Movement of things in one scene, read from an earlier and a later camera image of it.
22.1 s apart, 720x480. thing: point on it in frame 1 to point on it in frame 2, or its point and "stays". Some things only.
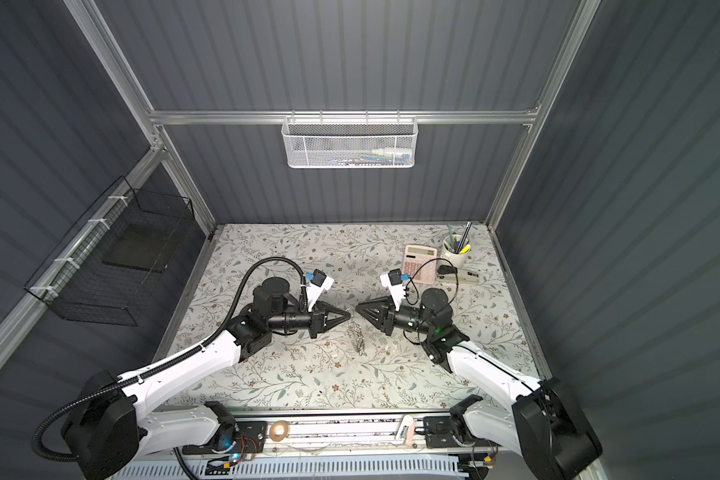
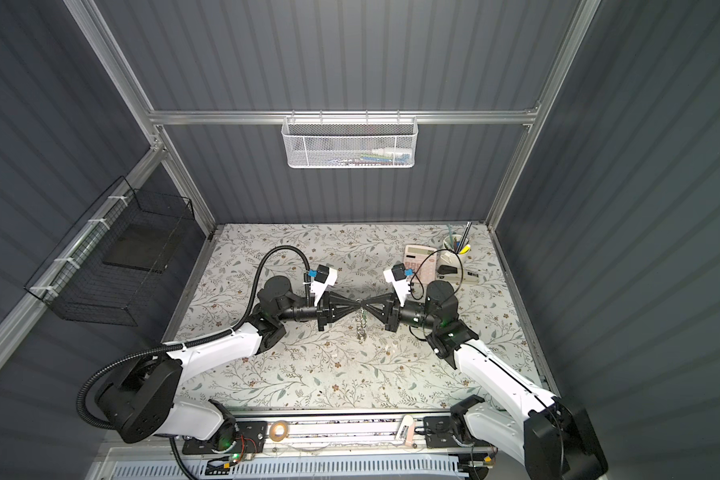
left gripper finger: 325,308 to 341,304
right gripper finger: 376,309 stays
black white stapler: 446,274 stays
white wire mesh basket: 350,142 stays
